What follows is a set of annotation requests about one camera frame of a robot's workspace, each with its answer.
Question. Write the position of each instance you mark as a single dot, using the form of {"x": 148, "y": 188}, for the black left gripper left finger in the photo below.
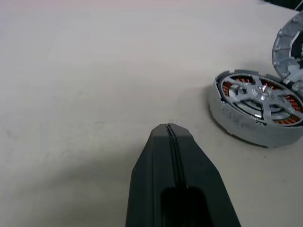
{"x": 151, "y": 170}

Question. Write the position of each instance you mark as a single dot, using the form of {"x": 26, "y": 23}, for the grey round motor housing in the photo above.
{"x": 236, "y": 123}

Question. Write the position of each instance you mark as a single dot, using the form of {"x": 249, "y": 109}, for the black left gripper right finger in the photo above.
{"x": 196, "y": 170}

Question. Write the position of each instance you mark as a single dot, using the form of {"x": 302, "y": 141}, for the black bag with white stripe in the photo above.
{"x": 279, "y": 1}

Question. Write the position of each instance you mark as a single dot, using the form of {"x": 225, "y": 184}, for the silver spoked rotor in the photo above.
{"x": 262, "y": 93}

